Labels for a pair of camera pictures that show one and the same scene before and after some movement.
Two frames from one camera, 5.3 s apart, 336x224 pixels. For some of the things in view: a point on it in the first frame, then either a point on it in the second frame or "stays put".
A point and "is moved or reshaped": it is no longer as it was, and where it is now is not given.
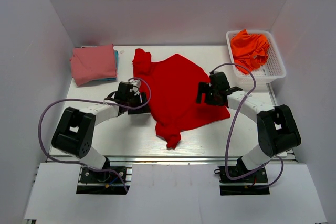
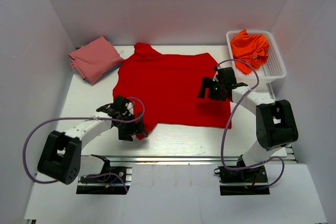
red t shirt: (171, 81) is moved or reshaped
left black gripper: (137, 96) -> (136, 127)
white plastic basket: (274, 68) stays put
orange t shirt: (250, 51) stays put
